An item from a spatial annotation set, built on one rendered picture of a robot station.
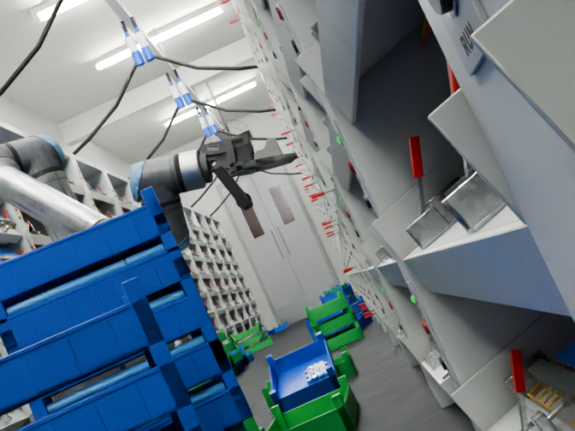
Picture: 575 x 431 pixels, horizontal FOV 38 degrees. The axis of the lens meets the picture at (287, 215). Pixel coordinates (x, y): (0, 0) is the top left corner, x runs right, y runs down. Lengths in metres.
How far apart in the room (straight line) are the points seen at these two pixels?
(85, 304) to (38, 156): 1.03
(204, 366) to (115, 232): 0.25
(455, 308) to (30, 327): 0.69
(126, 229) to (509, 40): 1.17
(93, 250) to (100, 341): 0.37
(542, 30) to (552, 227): 0.08
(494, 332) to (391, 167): 0.20
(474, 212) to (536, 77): 0.25
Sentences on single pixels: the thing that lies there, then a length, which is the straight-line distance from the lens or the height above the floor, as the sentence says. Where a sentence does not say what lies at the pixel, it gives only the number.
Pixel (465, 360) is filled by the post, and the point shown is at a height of 0.17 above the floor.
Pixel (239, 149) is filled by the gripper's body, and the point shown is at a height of 0.66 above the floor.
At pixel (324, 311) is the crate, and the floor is 0.18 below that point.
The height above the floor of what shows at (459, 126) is 0.33.
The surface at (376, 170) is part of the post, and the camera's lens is 0.90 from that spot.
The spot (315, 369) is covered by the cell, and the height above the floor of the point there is 0.08.
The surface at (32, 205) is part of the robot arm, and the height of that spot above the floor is 0.76.
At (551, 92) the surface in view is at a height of 0.32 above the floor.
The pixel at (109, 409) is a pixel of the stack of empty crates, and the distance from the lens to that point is 0.99.
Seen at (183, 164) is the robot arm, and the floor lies 0.67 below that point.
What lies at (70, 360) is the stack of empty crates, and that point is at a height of 0.34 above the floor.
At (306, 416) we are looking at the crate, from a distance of 2.11.
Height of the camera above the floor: 0.30
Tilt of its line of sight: 5 degrees up
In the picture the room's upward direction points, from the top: 25 degrees counter-clockwise
